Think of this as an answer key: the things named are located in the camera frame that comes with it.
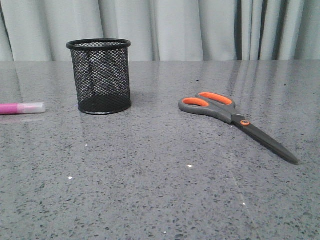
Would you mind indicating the grey orange scissors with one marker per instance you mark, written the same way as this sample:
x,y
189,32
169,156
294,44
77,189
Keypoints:
x,y
224,109

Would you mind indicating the pink highlighter pen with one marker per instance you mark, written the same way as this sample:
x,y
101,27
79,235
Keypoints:
x,y
22,108

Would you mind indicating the black mesh pen cup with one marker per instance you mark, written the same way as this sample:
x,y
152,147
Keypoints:
x,y
101,74

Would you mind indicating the light grey curtain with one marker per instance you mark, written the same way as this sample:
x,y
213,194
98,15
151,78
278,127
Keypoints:
x,y
164,30

